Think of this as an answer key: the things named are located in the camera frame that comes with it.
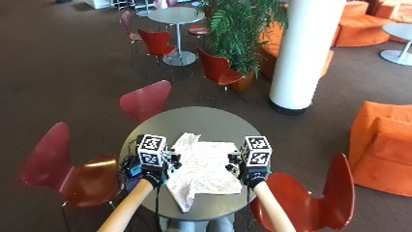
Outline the green potted plant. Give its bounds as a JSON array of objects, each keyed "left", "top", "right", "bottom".
[{"left": 198, "top": 0, "right": 290, "bottom": 77}]

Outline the white crumpled cloth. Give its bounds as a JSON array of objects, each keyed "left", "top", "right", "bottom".
[{"left": 166, "top": 131, "right": 245, "bottom": 214}]

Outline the brown plant pot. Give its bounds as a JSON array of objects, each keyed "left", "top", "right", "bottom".
[{"left": 229, "top": 72, "right": 258, "bottom": 95}]

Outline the white marker cube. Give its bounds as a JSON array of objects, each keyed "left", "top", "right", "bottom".
[
  {"left": 135, "top": 133, "right": 169, "bottom": 169},
  {"left": 239, "top": 135, "right": 275, "bottom": 168}
]

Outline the red round stool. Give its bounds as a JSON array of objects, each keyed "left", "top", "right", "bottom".
[{"left": 187, "top": 25, "right": 211, "bottom": 42}]

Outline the orange armchair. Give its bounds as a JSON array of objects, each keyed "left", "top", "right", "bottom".
[{"left": 349, "top": 101, "right": 412, "bottom": 198}]

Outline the orange bench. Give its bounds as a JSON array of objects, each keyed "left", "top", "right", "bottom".
[{"left": 257, "top": 20, "right": 335, "bottom": 81}]

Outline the white round column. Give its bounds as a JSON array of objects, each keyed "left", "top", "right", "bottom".
[{"left": 269, "top": 0, "right": 349, "bottom": 116}]

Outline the blue wrist device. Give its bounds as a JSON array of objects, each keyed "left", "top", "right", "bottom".
[{"left": 127, "top": 163, "right": 143, "bottom": 178}]

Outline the round white pedestal table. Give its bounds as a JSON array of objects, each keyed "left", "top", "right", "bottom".
[{"left": 379, "top": 22, "right": 412, "bottom": 68}]

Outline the orange round sofa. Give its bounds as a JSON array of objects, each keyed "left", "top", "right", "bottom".
[{"left": 331, "top": 0, "right": 397, "bottom": 48}]

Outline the round grey pedestal table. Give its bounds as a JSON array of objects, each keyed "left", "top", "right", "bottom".
[{"left": 147, "top": 6, "right": 207, "bottom": 68}]

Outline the red chair with metal legs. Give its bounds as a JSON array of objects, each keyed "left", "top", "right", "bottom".
[
  {"left": 137, "top": 28, "right": 179, "bottom": 66},
  {"left": 249, "top": 152, "right": 357, "bottom": 232},
  {"left": 197, "top": 47, "right": 247, "bottom": 107}
]

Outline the the person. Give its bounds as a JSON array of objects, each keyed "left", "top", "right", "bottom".
[{"left": 167, "top": 215, "right": 238, "bottom": 232}]

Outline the dark red chair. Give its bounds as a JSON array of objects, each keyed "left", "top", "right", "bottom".
[
  {"left": 119, "top": 10, "right": 145, "bottom": 46},
  {"left": 19, "top": 121, "right": 126, "bottom": 232},
  {"left": 119, "top": 79, "right": 173, "bottom": 125}
]

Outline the person's right hand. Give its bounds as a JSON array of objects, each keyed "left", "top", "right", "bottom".
[{"left": 226, "top": 150, "right": 274, "bottom": 189}]

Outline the person's left hand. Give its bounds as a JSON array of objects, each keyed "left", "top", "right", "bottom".
[{"left": 129, "top": 149, "right": 183, "bottom": 189}]

